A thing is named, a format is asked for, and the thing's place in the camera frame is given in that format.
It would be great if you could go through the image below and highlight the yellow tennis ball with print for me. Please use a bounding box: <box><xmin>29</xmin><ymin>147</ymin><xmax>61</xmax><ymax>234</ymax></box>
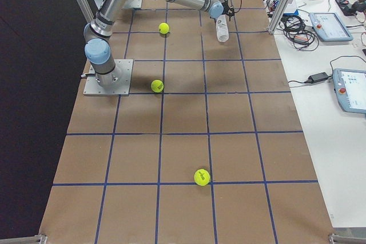
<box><xmin>150</xmin><ymin>79</ymin><xmax>164</xmax><ymax>93</ymax></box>

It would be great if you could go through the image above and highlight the brown paper table cover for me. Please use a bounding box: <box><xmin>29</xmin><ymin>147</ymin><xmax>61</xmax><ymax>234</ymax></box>
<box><xmin>39</xmin><ymin>0</ymin><xmax>332</xmax><ymax>243</ymax></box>

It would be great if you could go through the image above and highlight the black cable bundle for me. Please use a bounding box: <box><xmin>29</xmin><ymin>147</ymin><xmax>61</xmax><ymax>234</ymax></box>
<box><xmin>280</xmin><ymin>15</ymin><xmax>320</xmax><ymax>52</ymax></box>

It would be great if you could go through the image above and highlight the yellow tennis ball plain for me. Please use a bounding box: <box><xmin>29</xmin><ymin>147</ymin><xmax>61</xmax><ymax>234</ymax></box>
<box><xmin>158</xmin><ymin>22</ymin><xmax>170</xmax><ymax>35</ymax></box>

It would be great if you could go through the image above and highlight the teach pendant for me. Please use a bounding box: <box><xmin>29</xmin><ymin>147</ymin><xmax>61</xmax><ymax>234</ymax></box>
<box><xmin>332</xmin><ymin>68</ymin><xmax>365</xmax><ymax>114</ymax></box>
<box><xmin>309</xmin><ymin>13</ymin><xmax>353</xmax><ymax>42</ymax></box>

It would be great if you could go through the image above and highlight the far teach pendant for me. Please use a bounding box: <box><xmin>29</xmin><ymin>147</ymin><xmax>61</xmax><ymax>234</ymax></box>
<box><xmin>309</xmin><ymin>13</ymin><xmax>353</xmax><ymax>42</ymax></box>

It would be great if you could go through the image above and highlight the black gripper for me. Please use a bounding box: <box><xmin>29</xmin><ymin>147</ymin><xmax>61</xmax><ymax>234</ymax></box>
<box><xmin>222</xmin><ymin>1</ymin><xmax>235</xmax><ymax>21</ymax></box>

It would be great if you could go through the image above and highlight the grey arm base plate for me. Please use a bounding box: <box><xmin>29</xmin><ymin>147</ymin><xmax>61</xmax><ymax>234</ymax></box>
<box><xmin>83</xmin><ymin>59</ymin><xmax>134</xmax><ymax>97</ymax></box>

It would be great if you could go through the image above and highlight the clear Wilson tennis ball can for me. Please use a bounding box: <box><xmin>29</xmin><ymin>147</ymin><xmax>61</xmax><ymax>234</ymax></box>
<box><xmin>216</xmin><ymin>14</ymin><xmax>229</xmax><ymax>43</ymax></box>

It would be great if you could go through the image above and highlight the near teach pendant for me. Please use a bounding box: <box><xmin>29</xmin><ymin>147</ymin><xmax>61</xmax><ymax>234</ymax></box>
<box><xmin>332</xmin><ymin>68</ymin><xmax>365</xmax><ymax>114</ymax></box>

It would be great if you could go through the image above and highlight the yellow tennis ball front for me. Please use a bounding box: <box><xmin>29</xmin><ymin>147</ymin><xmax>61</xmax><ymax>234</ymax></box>
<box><xmin>194</xmin><ymin>169</ymin><xmax>210</xmax><ymax>186</ymax></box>

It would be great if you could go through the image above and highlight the black power adapter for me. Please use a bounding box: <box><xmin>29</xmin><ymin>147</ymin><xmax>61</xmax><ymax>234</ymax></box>
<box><xmin>307</xmin><ymin>72</ymin><xmax>329</xmax><ymax>84</ymax></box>

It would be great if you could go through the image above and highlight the black red controller device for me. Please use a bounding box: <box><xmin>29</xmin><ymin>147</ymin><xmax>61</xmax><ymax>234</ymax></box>
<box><xmin>335</xmin><ymin>0</ymin><xmax>355</xmax><ymax>16</ymax></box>

